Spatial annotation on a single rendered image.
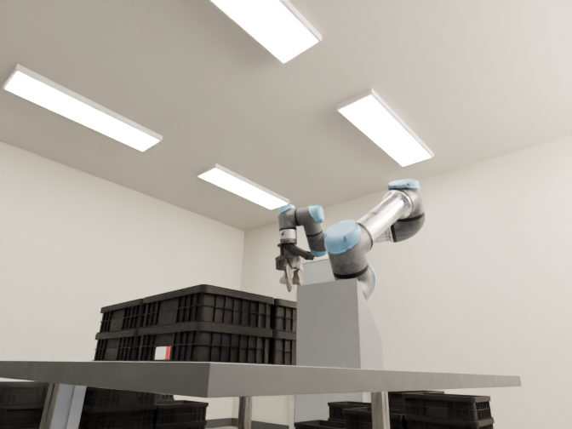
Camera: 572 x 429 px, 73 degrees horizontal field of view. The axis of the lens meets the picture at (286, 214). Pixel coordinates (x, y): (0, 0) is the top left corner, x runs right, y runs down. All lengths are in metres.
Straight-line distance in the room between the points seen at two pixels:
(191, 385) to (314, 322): 0.64
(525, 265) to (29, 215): 4.82
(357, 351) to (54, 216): 4.12
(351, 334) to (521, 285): 3.15
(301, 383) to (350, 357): 0.44
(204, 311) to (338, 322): 0.40
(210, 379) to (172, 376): 0.08
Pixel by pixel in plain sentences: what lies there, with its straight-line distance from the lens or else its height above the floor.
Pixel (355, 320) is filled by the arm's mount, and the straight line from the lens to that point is 1.06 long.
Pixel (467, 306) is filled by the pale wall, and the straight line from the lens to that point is 4.18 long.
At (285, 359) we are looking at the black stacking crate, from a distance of 1.41.
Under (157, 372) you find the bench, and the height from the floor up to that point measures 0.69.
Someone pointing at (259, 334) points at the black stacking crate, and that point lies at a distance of 1.32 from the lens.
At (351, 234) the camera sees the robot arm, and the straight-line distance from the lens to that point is 1.17.
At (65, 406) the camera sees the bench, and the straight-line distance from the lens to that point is 1.05.
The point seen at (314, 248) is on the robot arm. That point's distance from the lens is 1.64.
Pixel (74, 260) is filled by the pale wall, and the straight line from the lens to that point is 4.78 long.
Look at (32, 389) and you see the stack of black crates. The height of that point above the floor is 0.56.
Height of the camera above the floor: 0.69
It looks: 22 degrees up
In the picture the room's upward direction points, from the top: 2 degrees clockwise
